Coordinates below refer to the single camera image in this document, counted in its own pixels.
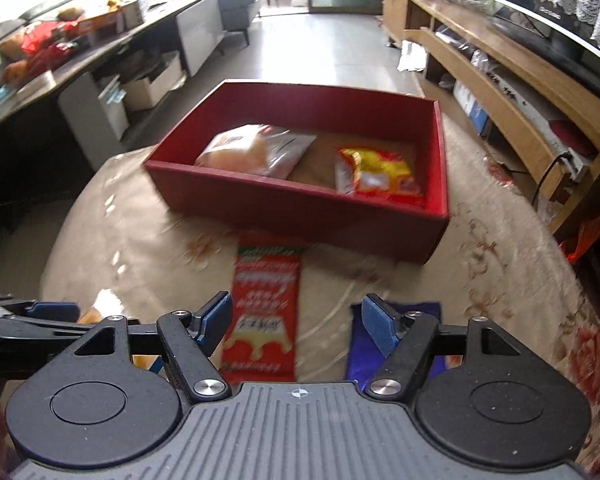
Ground red and white snack packet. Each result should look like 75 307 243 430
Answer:
221 244 307 382

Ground black television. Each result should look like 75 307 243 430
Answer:
472 0 600 106

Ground grey sofa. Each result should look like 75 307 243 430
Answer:
216 0 264 47

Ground small grey box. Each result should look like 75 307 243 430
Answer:
121 0 147 32

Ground blue and white box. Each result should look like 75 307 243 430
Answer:
451 79 492 134

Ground long white device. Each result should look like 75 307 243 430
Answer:
484 66 594 182

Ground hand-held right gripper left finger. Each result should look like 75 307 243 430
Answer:
40 291 232 404

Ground clear bread packet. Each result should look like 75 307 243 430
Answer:
195 124 317 179

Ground open cardboard box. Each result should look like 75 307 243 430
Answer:
121 51 187 112

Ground yellow and red snack packet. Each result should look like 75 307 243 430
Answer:
334 146 426 199

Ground orange plastic bag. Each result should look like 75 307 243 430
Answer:
559 209 600 267

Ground red cardboard box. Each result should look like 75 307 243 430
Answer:
142 79 451 266

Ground purple snack packet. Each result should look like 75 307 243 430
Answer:
344 300 465 395

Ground red snack bags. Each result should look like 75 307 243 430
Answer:
21 21 89 74

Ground wooden television cabinet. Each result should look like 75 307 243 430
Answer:
381 0 600 237

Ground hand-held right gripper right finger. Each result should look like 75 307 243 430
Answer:
361 296 551 402

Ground black cable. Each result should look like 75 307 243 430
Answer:
531 151 574 212

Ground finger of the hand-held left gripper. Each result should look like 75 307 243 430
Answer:
0 293 81 322
0 317 98 345

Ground white storage box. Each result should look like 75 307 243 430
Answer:
96 74 132 142

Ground white plastic bag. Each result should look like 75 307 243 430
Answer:
396 39 429 74

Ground clear golden snack packet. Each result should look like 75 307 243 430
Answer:
77 290 161 375

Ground dark long sideboard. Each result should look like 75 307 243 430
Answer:
0 0 227 241

